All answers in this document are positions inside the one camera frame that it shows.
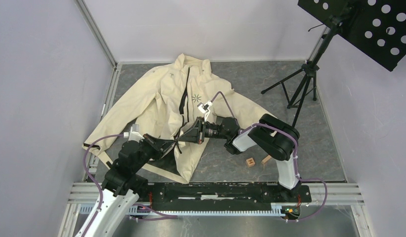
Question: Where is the small wooden stick block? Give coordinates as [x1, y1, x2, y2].
[261, 155, 272, 165]

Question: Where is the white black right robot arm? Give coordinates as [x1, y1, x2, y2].
[177, 114, 301, 201]

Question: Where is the black music stand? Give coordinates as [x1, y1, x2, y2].
[261, 0, 406, 127]

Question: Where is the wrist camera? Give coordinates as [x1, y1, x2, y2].
[197, 101, 213, 121]
[123, 124, 144, 142]

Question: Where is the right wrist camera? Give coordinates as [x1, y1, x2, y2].
[197, 101, 213, 121]

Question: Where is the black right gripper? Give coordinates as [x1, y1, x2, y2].
[178, 117, 230, 144]

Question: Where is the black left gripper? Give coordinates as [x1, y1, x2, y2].
[132, 133, 175, 172]

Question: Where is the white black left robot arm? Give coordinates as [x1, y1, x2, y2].
[76, 132, 175, 237]

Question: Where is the small wooden letter block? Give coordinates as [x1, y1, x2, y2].
[245, 158, 255, 167]

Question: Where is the cream zip-up jacket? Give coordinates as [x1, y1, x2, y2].
[82, 53, 276, 185]

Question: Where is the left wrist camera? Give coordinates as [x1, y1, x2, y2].
[123, 124, 144, 142]

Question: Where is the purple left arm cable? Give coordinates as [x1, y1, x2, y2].
[81, 134, 178, 237]

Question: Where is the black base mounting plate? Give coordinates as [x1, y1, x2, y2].
[139, 182, 312, 211]

